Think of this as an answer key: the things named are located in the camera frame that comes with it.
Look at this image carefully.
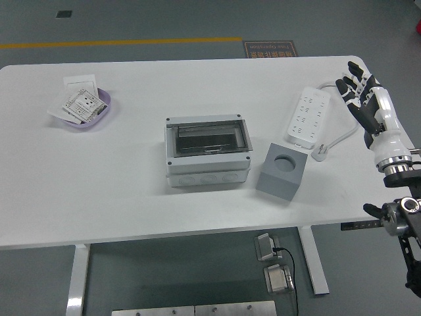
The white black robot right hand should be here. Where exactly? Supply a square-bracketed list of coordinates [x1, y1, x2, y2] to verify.
[335, 61, 412, 167]

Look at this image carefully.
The transparent grey box lid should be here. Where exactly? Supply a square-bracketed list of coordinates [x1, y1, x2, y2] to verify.
[172, 118, 253, 158]

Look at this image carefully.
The grey cube with round hole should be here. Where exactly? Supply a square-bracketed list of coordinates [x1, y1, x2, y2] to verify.
[255, 142, 309, 201]

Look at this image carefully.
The grey plastic junction box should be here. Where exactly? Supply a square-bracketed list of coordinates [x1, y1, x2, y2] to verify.
[165, 113, 253, 188]

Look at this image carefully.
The black table control panel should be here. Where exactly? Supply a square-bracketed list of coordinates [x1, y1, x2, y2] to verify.
[341, 221, 384, 231]

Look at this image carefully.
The white power strip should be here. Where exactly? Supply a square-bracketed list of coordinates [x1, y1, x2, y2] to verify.
[284, 86, 332, 151]

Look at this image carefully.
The white table leg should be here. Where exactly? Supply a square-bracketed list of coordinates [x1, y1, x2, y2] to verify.
[297, 225, 330, 296]
[64, 244, 91, 316]

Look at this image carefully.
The brown floor sign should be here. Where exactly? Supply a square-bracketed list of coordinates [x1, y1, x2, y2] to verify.
[242, 39, 299, 59]

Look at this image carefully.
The silver foot pedal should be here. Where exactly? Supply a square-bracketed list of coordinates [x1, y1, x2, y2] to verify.
[263, 263, 294, 294]
[253, 232, 280, 261]

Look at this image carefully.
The white socket panel with print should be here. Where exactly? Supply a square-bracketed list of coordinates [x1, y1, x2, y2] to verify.
[62, 88, 109, 123]

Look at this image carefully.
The white flat cover plate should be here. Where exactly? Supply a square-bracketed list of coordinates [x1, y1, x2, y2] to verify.
[47, 92, 80, 124]

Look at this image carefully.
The white power cord with plug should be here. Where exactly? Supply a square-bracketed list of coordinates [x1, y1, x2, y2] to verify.
[310, 82, 361, 162]

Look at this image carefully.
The black pedal cable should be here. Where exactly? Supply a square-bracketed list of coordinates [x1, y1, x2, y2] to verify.
[274, 246, 299, 316]

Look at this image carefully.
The grey metal base plate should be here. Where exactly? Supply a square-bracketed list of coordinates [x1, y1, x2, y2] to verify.
[195, 300, 277, 316]
[111, 305, 195, 316]

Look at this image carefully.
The plain white switch plate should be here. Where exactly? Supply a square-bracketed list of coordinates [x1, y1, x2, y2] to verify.
[62, 74, 99, 96]

